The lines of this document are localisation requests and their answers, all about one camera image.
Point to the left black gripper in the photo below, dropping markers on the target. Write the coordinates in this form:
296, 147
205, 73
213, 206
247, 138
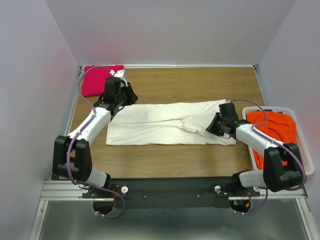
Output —
127, 94

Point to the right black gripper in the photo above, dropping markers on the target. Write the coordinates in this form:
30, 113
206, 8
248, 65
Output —
216, 125

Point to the white t shirt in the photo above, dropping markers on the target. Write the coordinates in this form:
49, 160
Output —
166, 124

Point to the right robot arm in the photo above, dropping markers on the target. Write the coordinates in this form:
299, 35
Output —
282, 167

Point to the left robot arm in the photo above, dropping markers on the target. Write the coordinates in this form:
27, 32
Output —
72, 157

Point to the folded pink t shirt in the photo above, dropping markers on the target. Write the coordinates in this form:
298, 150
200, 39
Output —
94, 81

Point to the orange t shirt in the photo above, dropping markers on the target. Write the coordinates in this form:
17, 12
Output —
279, 126

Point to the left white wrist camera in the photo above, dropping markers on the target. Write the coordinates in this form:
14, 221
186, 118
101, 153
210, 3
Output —
119, 74

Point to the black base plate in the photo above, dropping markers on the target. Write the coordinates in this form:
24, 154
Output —
171, 193

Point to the aluminium frame rail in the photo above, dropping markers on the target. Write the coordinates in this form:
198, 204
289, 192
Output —
52, 190

